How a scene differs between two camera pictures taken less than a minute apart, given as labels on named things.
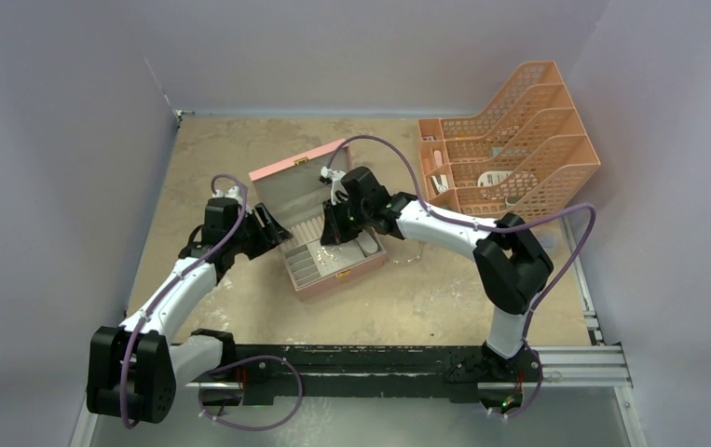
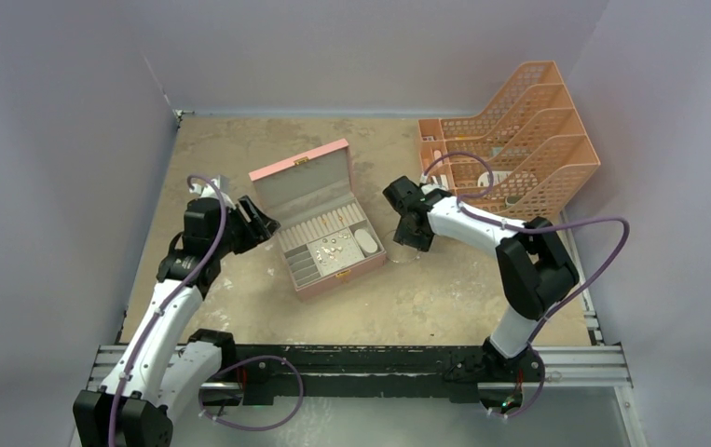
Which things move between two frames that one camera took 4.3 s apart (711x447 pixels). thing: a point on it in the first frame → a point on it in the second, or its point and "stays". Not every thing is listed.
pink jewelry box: [295, 190] stays
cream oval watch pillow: [366, 241] stays
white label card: [492, 178] stays
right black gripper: [334, 232] → [404, 237]
